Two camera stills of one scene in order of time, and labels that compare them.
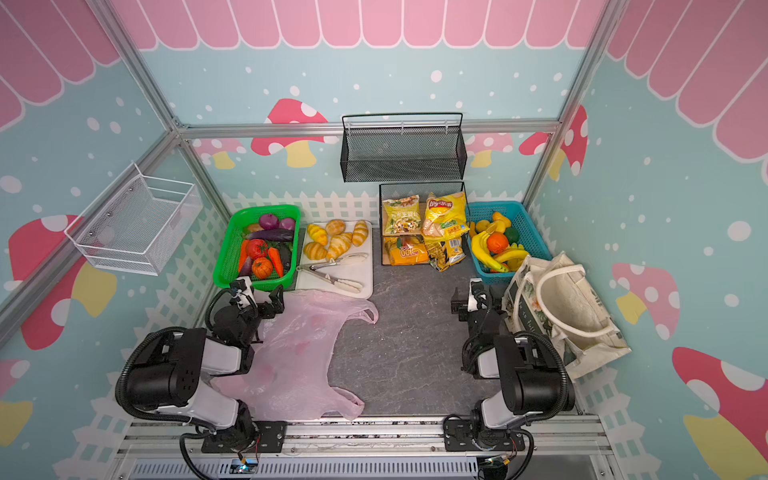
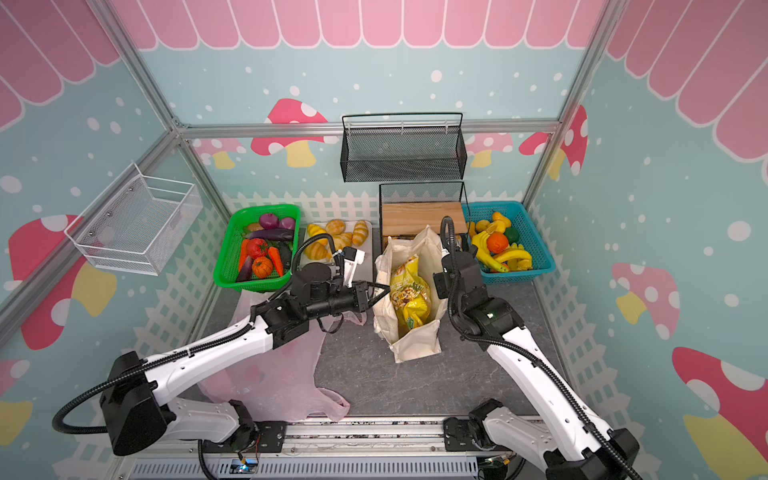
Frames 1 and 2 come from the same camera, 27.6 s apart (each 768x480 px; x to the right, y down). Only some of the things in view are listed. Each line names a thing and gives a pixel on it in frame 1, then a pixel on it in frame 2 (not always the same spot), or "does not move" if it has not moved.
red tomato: x=256 y=248 does not move
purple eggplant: x=273 y=234 does not move
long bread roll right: x=360 y=233 does not move
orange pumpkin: x=262 y=268 does not move
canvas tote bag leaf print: x=549 y=293 to x=424 y=339
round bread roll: x=335 y=226 does not move
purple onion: x=269 y=221 does not move
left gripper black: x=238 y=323 to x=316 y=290
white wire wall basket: x=137 y=224 does not move
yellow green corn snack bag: x=402 y=215 to x=410 y=295
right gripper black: x=464 y=305 to x=452 y=262
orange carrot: x=276 y=258 does not move
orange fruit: x=497 y=242 does not move
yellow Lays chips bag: x=445 y=217 to x=412 y=302
